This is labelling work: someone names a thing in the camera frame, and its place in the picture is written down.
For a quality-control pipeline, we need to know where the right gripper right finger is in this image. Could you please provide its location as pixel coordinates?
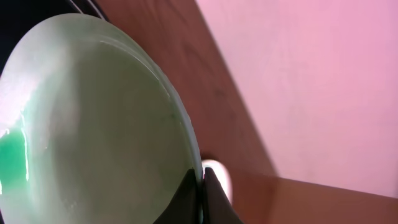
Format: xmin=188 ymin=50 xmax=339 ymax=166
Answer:
xmin=203 ymin=167 xmax=243 ymax=224

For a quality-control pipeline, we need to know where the white plate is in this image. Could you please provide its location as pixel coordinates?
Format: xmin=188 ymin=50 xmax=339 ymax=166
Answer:
xmin=1 ymin=14 xmax=202 ymax=223
xmin=201 ymin=159 xmax=233 ymax=204

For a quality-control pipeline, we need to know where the round black tray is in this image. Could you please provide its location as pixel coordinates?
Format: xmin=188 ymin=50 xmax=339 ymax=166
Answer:
xmin=0 ymin=0 xmax=108 ymax=69

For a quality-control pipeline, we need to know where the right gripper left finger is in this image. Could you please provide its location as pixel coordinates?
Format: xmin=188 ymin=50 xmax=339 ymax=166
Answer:
xmin=154 ymin=169 xmax=200 ymax=224

